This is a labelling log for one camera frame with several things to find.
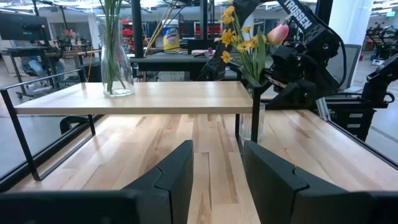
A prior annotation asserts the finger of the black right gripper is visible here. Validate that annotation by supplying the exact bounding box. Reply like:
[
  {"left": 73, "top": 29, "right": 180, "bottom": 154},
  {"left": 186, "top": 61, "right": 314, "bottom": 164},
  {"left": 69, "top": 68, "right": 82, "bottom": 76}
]
[{"left": 267, "top": 79, "right": 317, "bottom": 110}]

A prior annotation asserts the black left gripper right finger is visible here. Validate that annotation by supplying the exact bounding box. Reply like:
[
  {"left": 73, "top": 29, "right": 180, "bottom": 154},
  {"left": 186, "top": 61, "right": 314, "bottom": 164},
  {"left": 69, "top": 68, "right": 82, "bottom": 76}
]
[{"left": 242, "top": 139, "right": 371, "bottom": 224}]

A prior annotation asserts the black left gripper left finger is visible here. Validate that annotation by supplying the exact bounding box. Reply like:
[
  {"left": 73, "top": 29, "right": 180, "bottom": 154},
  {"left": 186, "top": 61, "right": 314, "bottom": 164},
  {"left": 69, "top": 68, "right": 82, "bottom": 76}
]
[{"left": 123, "top": 139, "right": 195, "bottom": 224}]

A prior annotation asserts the pink tulip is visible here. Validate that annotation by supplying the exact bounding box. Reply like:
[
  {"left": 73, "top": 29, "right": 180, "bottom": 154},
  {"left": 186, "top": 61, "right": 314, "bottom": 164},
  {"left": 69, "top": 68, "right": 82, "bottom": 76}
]
[{"left": 257, "top": 24, "right": 290, "bottom": 78}]

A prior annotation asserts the yellow daffodil bunch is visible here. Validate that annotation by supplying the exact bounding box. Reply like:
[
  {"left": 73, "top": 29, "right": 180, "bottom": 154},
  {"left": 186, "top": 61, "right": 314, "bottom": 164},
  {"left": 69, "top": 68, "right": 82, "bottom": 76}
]
[{"left": 214, "top": 5, "right": 269, "bottom": 86}]

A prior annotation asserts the black control box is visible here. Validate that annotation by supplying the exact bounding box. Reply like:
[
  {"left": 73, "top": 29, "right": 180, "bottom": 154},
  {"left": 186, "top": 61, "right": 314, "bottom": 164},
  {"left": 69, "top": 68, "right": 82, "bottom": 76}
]
[{"left": 326, "top": 105, "right": 377, "bottom": 141}]

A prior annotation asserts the small clear glass vase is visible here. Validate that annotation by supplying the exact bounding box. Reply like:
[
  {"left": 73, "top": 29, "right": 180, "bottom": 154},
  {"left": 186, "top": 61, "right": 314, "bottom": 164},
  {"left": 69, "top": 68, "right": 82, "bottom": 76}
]
[{"left": 238, "top": 83, "right": 266, "bottom": 143}]

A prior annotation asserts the dark grey desk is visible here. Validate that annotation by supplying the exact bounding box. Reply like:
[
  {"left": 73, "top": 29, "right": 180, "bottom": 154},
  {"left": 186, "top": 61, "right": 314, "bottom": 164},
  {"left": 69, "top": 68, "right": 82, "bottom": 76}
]
[{"left": 129, "top": 51, "right": 218, "bottom": 82}]

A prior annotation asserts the yellow disinfectant wipes canister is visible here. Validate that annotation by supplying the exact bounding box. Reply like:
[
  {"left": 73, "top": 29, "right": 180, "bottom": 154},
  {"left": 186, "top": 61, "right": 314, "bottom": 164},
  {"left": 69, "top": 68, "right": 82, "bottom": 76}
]
[{"left": 162, "top": 19, "right": 181, "bottom": 52}]

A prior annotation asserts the black pole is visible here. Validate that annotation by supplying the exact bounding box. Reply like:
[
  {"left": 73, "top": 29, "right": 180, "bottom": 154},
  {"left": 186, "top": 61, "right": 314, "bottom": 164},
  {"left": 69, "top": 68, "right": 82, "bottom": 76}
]
[{"left": 131, "top": 0, "right": 144, "bottom": 58}]

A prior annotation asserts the black monitor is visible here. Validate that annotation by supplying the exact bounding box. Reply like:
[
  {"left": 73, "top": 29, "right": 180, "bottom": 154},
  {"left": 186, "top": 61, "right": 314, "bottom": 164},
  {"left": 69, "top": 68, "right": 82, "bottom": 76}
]
[{"left": 0, "top": 12, "right": 50, "bottom": 41}]

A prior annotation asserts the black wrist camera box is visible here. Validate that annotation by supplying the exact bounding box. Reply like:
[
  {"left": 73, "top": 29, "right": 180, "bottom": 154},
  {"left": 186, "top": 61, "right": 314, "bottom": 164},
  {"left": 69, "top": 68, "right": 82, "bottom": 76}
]
[{"left": 270, "top": 45, "right": 301, "bottom": 77}]

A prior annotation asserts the wooden shelf with black frame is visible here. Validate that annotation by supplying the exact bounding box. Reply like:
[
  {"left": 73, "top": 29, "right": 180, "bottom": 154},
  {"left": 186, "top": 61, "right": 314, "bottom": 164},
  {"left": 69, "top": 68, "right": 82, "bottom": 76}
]
[{"left": 0, "top": 68, "right": 262, "bottom": 182}]

